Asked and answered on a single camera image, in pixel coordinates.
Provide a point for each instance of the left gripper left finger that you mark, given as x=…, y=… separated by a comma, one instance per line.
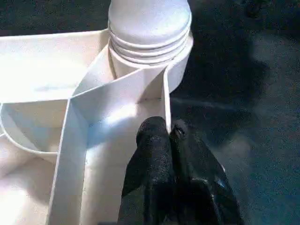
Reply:
x=150, y=178

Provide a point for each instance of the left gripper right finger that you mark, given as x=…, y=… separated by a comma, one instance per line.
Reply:
x=201, y=183

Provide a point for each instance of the white plastic table top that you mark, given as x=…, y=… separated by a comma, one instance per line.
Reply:
x=93, y=93

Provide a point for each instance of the white plastic table leg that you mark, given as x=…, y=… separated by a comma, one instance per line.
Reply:
x=150, y=23

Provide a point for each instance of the black work mat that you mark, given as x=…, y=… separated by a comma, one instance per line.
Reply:
x=243, y=117

